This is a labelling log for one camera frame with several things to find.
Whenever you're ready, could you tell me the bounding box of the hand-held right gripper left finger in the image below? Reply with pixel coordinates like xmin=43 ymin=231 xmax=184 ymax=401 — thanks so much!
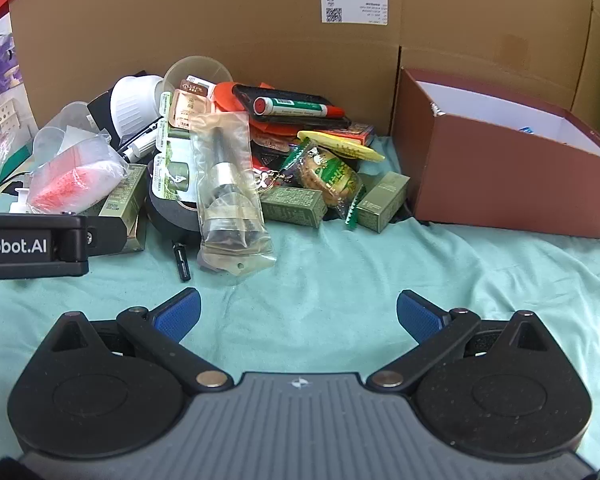
xmin=45 ymin=287 xmax=233 ymax=394

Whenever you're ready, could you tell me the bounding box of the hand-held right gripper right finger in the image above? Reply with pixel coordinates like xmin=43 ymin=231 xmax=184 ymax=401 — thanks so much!
xmin=369 ymin=289 xmax=551 ymax=394

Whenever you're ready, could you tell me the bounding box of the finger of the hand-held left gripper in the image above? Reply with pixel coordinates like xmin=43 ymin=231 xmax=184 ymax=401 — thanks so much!
xmin=86 ymin=216 xmax=129 ymax=257

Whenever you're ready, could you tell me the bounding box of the gold-green tall box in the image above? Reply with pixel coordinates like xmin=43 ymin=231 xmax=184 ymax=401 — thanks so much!
xmin=97 ymin=162 xmax=148 ymax=252

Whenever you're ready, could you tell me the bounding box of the clear bag with red item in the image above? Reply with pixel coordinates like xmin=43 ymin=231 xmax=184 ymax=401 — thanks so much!
xmin=27 ymin=127 xmax=129 ymax=216

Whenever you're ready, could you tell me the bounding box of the clear plastic cup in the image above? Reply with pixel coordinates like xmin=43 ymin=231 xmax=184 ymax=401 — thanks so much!
xmin=32 ymin=101 xmax=106 ymax=166

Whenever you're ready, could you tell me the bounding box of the brown box with white inside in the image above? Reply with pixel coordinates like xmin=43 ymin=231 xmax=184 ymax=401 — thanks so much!
xmin=392 ymin=66 xmax=600 ymax=239

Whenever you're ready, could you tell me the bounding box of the white pump bottle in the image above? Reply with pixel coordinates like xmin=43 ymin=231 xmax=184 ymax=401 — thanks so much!
xmin=7 ymin=187 xmax=31 ymax=214

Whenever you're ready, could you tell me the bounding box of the black tape roll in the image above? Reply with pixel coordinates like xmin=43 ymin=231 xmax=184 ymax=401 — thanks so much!
xmin=145 ymin=155 xmax=203 ymax=237

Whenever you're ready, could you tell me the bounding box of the black and white pen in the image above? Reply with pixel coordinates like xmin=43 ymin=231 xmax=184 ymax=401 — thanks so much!
xmin=122 ymin=122 xmax=157 ymax=163

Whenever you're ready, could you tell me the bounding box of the green tea packet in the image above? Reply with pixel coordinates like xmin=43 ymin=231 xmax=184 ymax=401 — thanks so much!
xmin=152 ymin=125 xmax=201 ymax=196

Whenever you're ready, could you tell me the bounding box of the teal cloth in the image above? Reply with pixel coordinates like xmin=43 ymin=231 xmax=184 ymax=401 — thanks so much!
xmin=0 ymin=135 xmax=600 ymax=463

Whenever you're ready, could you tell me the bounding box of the small green box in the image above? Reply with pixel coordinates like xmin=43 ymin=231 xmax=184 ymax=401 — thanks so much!
xmin=260 ymin=186 xmax=328 ymax=228
xmin=356 ymin=171 xmax=411 ymax=234

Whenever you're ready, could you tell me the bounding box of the white plastic basket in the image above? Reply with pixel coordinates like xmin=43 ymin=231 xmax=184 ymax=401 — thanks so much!
xmin=0 ymin=96 xmax=35 ymax=160

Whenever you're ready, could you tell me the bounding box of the clear bag with metal tool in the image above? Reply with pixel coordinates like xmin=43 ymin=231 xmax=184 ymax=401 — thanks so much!
xmin=189 ymin=111 xmax=277 ymax=277

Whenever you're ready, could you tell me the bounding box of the white ribbed cup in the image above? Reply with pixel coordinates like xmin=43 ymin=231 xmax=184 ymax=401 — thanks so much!
xmin=109 ymin=75 xmax=165 ymax=137

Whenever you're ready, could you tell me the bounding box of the pink sachet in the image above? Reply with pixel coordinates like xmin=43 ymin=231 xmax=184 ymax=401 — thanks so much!
xmin=170 ymin=89 xmax=211 ymax=130

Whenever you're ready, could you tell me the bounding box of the green cookie snack packet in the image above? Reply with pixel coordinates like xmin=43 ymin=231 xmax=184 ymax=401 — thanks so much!
xmin=279 ymin=139 xmax=365 ymax=231

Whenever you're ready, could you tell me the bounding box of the brown sachet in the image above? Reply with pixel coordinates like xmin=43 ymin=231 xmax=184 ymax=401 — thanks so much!
xmin=185 ymin=76 xmax=217 ymax=99

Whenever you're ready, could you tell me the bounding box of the orange perforated plastic piece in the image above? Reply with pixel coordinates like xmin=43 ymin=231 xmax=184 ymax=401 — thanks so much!
xmin=214 ymin=81 xmax=251 ymax=113

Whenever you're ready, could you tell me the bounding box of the dark red packet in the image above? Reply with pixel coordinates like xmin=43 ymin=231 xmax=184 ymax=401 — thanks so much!
xmin=250 ymin=127 xmax=301 ymax=171

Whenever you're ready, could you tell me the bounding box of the clear round plastic lid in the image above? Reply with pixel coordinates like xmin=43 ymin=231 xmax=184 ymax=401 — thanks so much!
xmin=163 ymin=56 xmax=233 ymax=96

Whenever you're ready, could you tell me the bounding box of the yellow packet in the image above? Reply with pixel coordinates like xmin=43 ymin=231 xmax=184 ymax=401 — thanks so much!
xmin=297 ymin=130 xmax=386 ymax=162

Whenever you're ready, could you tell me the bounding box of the red card box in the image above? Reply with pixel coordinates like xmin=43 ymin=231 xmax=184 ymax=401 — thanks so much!
xmin=325 ymin=122 xmax=377 ymax=147

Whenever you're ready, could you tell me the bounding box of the black phone case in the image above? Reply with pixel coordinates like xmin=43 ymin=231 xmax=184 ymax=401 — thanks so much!
xmin=231 ymin=83 xmax=353 ymax=131

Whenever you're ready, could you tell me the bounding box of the marker with red cap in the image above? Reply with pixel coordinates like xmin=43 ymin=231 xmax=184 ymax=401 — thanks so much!
xmin=253 ymin=96 xmax=345 ymax=119

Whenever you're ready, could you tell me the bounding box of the brown cardboard backdrop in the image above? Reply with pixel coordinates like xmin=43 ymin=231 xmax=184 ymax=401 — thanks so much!
xmin=8 ymin=0 xmax=600 ymax=137

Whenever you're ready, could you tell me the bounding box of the white printed label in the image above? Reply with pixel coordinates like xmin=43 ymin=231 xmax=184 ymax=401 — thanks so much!
xmin=322 ymin=0 xmax=389 ymax=25

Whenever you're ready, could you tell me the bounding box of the black cable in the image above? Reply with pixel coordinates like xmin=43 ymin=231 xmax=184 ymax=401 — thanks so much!
xmin=0 ymin=172 xmax=31 ymax=208

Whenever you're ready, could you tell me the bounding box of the metal keychain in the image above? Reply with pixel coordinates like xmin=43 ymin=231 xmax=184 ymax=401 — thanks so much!
xmin=252 ymin=167 xmax=288 ymax=193

